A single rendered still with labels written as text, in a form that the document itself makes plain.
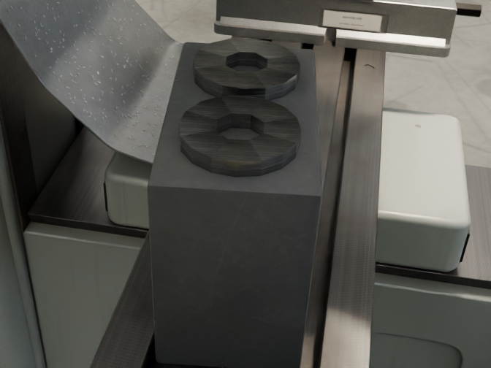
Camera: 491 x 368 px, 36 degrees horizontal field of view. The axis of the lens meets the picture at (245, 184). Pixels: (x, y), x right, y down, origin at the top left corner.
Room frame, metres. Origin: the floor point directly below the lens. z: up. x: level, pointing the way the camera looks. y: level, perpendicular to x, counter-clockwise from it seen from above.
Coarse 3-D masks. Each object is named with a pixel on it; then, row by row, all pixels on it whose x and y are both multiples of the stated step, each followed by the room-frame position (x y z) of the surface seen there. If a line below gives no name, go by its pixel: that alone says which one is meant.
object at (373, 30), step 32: (224, 0) 1.04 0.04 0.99; (256, 0) 1.03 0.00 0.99; (288, 0) 1.03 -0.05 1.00; (320, 0) 1.02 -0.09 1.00; (352, 0) 1.02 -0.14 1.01; (384, 0) 1.02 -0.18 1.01; (416, 0) 1.02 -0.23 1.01; (448, 0) 1.03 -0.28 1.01; (224, 32) 1.02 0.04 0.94; (256, 32) 1.02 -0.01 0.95; (288, 32) 1.01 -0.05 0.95; (320, 32) 1.01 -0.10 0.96; (352, 32) 1.01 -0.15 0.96; (384, 32) 1.01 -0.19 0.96; (416, 32) 1.00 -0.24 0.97; (448, 32) 1.00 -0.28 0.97
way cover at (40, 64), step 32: (0, 0) 0.82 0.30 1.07; (32, 0) 0.88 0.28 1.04; (64, 0) 0.94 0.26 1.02; (128, 0) 1.09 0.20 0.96; (32, 32) 0.84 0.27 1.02; (64, 32) 0.90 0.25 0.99; (96, 32) 0.96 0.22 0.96; (128, 32) 1.02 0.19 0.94; (160, 32) 1.09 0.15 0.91; (32, 64) 0.80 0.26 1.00; (64, 64) 0.86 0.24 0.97; (96, 64) 0.90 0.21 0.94; (128, 64) 0.96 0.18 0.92; (160, 64) 1.01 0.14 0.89; (64, 96) 0.80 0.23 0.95; (96, 96) 0.85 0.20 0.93; (128, 96) 0.90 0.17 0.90; (160, 96) 0.93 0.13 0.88; (96, 128) 0.80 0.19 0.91; (128, 128) 0.83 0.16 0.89; (160, 128) 0.86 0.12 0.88
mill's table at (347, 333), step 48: (336, 48) 1.00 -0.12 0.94; (336, 96) 0.86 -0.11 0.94; (336, 144) 0.78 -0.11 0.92; (336, 192) 0.68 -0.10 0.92; (144, 240) 0.56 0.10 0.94; (336, 240) 0.57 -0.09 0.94; (144, 288) 0.49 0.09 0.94; (336, 288) 0.50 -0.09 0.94; (144, 336) 0.43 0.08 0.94; (336, 336) 0.44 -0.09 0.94
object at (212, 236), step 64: (192, 64) 0.58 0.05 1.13; (256, 64) 0.58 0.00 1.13; (192, 128) 0.46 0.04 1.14; (256, 128) 0.47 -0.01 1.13; (192, 192) 0.40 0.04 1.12; (256, 192) 0.40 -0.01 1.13; (320, 192) 0.40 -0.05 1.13; (192, 256) 0.40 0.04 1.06; (256, 256) 0.40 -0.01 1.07; (192, 320) 0.40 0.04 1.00; (256, 320) 0.40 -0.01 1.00
